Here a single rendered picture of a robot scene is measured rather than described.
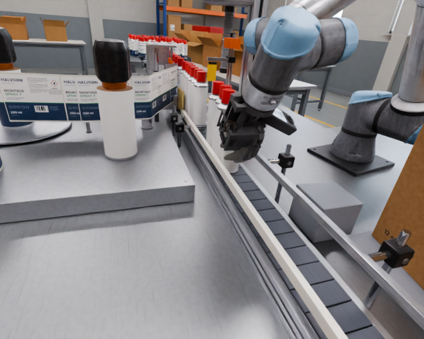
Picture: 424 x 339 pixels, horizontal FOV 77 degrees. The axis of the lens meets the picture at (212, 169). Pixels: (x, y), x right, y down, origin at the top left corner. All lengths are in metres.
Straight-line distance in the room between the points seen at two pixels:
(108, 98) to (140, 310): 0.48
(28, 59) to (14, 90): 7.32
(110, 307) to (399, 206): 0.54
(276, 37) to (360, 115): 0.64
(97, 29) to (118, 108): 7.51
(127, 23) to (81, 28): 1.18
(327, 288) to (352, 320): 0.05
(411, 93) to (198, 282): 0.74
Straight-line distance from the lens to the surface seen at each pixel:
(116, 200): 0.65
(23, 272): 0.58
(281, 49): 0.43
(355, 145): 1.04
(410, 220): 0.60
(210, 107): 0.80
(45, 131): 1.00
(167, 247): 0.56
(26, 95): 1.00
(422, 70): 0.89
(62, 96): 0.97
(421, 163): 0.58
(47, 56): 8.29
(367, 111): 1.01
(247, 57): 0.92
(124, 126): 0.73
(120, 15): 8.40
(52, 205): 0.66
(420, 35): 0.87
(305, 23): 0.44
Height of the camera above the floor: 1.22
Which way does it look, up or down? 28 degrees down
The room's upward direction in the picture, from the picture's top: 5 degrees clockwise
